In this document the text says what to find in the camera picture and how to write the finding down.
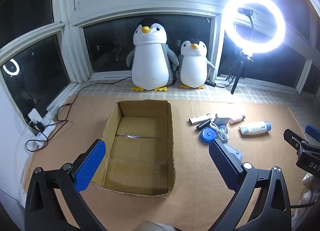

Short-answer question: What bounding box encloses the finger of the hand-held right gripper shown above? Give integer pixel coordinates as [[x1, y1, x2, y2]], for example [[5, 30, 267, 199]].
[[283, 128, 310, 152], [305, 124, 320, 143]]

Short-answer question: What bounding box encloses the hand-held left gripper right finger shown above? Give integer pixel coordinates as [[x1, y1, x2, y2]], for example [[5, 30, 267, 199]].
[[208, 139, 292, 231]]

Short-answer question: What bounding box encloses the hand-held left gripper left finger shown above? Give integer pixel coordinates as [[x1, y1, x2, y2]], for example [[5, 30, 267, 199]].
[[24, 139, 107, 231]]

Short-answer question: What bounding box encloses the blue phone stand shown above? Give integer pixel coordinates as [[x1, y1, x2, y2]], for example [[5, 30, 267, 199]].
[[226, 144, 244, 161]]

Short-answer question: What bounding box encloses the white cable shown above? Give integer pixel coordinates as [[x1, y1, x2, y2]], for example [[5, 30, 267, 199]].
[[209, 122, 229, 144]]

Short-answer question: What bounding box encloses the blue round tape measure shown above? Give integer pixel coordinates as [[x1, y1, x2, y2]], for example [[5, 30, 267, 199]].
[[200, 128, 217, 144]]

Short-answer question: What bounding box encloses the white bottle blue cap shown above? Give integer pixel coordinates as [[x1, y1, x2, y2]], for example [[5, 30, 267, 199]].
[[239, 121, 272, 135]]

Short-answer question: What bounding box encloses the white charger adapter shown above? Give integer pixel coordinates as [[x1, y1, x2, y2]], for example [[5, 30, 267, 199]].
[[214, 113, 231, 125]]

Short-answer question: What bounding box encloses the pink small bottle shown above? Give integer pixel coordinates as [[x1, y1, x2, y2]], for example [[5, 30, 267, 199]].
[[229, 115, 246, 124]]

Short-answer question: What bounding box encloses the cardboard box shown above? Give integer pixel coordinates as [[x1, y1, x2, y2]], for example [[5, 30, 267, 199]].
[[91, 99, 176, 198]]

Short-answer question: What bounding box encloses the white quilted cloth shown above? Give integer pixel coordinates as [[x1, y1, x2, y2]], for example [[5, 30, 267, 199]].
[[295, 173, 320, 231]]

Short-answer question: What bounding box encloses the black tube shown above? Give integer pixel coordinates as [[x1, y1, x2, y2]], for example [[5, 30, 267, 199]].
[[196, 120, 213, 131]]

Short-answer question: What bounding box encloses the checkered white mat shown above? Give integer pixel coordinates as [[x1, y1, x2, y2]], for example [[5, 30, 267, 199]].
[[75, 77, 320, 131]]

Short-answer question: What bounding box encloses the white patterned tube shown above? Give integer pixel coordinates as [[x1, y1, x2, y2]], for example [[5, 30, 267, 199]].
[[189, 113, 217, 125]]

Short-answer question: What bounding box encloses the white power strip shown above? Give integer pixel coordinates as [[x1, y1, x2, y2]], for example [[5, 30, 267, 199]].
[[27, 115, 57, 142]]

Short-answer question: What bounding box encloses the small penguin plush toy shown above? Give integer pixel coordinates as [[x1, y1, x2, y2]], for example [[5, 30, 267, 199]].
[[177, 40, 216, 90]]

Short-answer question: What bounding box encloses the black phone clamp gooseneck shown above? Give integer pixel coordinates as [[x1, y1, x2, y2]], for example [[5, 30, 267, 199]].
[[237, 7, 256, 43]]

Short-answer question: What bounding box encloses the large penguin plush toy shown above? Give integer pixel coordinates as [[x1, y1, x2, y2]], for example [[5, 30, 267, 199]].
[[126, 17, 180, 92]]

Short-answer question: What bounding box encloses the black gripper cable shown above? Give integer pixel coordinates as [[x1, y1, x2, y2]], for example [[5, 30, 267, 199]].
[[291, 201, 316, 209]]

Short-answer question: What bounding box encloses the looped black cable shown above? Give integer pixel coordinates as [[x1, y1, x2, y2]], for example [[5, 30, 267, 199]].
[[26, 120, 69, 151]]

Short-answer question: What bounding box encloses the white plugged wall charger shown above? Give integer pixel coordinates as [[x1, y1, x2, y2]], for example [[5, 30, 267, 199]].
[[28, 109, 42, 121]]

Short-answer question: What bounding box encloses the long black cable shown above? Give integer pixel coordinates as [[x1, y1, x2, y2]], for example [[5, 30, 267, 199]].
[[56, 77, 132, 123]]

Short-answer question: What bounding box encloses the black ring light cable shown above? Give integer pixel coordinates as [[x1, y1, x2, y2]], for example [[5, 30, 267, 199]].
[[215, 70, 237, 89]]

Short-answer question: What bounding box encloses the white ring light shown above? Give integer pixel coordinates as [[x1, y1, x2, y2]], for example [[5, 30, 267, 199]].
[[223, 0, 286, 54]]

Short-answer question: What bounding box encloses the white window frame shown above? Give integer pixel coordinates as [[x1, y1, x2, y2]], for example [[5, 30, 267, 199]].
[[0, 0, 320, 97]]

